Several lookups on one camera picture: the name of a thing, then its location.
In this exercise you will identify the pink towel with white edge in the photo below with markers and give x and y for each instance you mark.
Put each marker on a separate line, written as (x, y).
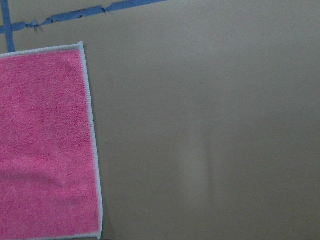
(50, 185)

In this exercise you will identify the long blue tape strip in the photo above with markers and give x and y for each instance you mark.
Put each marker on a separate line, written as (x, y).
(86, 12)

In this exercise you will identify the crossing blue tape strip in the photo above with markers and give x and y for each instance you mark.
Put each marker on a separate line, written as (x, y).
(7, 26)

